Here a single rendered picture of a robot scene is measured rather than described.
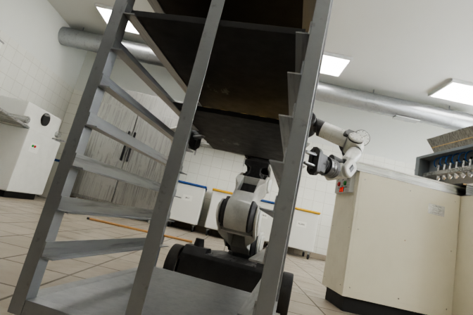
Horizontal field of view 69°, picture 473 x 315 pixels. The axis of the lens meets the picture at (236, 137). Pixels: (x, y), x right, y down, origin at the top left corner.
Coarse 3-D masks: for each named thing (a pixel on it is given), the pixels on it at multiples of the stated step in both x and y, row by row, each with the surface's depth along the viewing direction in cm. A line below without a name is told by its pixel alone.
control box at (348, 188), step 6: (354, 174) 222; (336, 180) 243; (342, 180) 233; (348, 180) 223; (354, 180) 221; (336, 186) 241; (342, 186) 231; (348, 186) 221; (336, 192) 238; (342, 192) 229; (348, 192) 222
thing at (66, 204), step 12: (60, 204) 68; (72, 204) 72; (84, 204) 76; (96, 204) 81; (108, 204) 86; (108, 216) 82; (120, 216) 90; (132, 216) 100; (144, 216) 108; (168, 216) 128
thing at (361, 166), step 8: (360, 168) 219; (368, 168) 219; (376, 168) 220; (384, 168) 221; (392, 176) 220; (400, 176) 221; (408, 176) 221; (416, 176) 222; (424, 184) 221; (432, 184) 222; (440, 184) 223; (448, 184) 223; (448, 192) 222; (456, 192) 223; (464, 192) 223
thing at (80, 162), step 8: (72, 160) 70; (80, 160) 72; (88, 160) 75; (96, 160) 78; (80, 168) 70; (88, 168) 75; (96, 168) 78; (104, 168) 81; (112, 168) 85; (112, 176) 81; (120, 176) 89; (128, 176) 93; (136, 176) 98; (136, 184) 93; (144, 184) 104; (152, 184) 109; (176, 192) 131
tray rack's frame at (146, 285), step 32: (128, 0) 79; (224, 0) 75; (320, 0) 71; (320, 32) 69; (96, 64) 76; (96, 96) 74; (192, 96) 71; (64, 160) 71; (288, 160) 63; (64, 192) 70; (160, 192) 66; (288, 192) 62; (160, 224) 65; (288, 224) 60; (32, 256) 66; (32, 288) 66; (64, 288) 76; (96, 288) 82; (128, 288) 88; (160, 288) 95; (192, 288) 104; (224, 288) 115
